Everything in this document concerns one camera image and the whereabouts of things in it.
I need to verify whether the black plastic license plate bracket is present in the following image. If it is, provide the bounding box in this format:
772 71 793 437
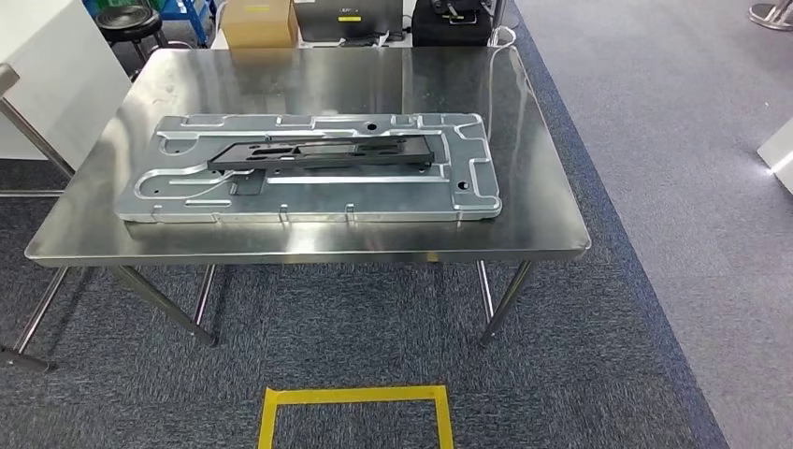
207 134 436 174

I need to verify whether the steel workbench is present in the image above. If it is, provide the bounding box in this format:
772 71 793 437
23 45 594 349

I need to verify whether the grey metal fixture plate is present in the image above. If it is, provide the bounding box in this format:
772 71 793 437
113 111 504 225

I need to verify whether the black case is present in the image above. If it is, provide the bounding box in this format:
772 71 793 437
411 0 495 49

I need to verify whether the cardboard box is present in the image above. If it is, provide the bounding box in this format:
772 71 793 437
220 0 300 51

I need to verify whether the black round stool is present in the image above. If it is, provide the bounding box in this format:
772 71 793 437
94 4 172 65

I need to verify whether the white cabinet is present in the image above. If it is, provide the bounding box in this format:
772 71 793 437
0 0 133 172

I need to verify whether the white box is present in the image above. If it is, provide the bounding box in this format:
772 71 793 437
756 117 793 197

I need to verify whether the metal chair base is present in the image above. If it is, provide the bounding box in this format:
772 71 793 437
746 0 793 33

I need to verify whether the white cable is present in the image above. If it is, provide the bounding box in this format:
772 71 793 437
485 24 519 145

